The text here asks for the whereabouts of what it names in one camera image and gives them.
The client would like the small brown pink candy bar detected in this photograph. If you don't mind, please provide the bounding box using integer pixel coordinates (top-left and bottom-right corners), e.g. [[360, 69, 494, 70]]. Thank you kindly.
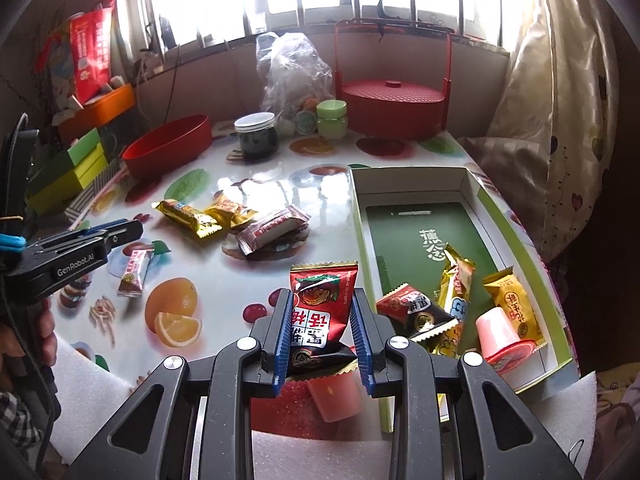
[[117, 246, 154, 298]]

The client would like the red black plum snack packet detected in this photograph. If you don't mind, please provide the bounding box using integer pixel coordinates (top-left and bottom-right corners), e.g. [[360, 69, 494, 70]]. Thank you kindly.
[[288, 261, 358, 380]]

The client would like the gold blue label snack bar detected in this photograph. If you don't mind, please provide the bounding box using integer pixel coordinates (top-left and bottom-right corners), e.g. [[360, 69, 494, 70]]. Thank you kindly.
[[152, 198, 224, 240]]

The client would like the green white cardboard box tray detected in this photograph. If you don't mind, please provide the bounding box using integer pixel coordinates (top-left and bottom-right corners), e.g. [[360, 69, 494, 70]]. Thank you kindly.
[[352, 167, 578, 403]]

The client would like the pink white snack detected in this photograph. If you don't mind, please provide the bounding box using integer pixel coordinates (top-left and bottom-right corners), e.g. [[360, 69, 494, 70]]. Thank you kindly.
[[236, 205, 310, 256]]

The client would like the small gold candy packet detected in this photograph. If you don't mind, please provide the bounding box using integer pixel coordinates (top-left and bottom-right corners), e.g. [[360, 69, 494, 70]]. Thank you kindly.
[[204, 194, 257, 229]]

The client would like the red lid pink jelly cup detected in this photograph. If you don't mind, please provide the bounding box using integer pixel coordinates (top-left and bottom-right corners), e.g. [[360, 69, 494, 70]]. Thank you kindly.
[[475, 307, 536, 375]]

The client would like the gold peanut crisp snack bar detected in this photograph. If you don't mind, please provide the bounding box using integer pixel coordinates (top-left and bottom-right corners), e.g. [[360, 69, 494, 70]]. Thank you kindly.
[[483, 266, 544, 346]]

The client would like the long gold rice bar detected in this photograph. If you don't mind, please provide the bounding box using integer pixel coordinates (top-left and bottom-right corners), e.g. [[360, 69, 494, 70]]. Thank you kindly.
[[433, 244, 476, 358]]

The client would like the checkered sleeve forearm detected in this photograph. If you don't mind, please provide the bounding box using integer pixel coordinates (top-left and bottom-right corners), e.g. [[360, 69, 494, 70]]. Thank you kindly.
[[0, 391, 43, 450]]

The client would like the person's left hand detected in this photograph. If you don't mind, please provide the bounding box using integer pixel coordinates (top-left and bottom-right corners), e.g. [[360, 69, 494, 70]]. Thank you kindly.
[[0, 299, 58, 366]]

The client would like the yellow-green box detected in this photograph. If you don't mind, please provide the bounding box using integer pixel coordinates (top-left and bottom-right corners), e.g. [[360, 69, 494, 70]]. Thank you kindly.
[[26, 143, 107, 216]]

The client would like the green box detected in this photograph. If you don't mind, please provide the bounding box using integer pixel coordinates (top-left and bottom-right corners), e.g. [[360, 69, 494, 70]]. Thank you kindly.
[[27, 128, 103, 194]]

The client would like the red oval bowl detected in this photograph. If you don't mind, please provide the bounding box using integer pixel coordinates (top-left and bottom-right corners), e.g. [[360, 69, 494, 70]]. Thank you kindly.
[[122, 115, 213, 181]]

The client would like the orange box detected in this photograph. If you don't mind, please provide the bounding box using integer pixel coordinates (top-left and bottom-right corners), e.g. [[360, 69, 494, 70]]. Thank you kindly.
[[58, 84, 136, 145]]

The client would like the dark jar white lid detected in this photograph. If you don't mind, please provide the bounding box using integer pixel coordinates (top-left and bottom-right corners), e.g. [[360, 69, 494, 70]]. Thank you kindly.
[[234, 112, 279, 160]]

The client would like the red snack bag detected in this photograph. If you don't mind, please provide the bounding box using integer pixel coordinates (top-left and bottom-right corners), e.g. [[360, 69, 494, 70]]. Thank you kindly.
[[70, 0, 116, 105]]

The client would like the green lidded small jar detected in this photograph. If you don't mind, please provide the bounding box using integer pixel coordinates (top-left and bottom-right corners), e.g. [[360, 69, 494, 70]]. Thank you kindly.
[[316, 100, 348, 140]]

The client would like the clear plastic bag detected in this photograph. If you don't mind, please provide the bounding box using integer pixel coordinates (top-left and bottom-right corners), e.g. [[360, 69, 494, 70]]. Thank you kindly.
[[255, 32, 334, 118]]

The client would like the patterned beige curtain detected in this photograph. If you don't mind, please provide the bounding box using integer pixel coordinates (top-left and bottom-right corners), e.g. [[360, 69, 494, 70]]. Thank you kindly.
[[461, 0, 620, 262]]

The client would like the red basket with handle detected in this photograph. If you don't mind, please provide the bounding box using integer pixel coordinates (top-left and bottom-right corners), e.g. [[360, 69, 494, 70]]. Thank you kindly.
[[333, 18, 454, 141]]

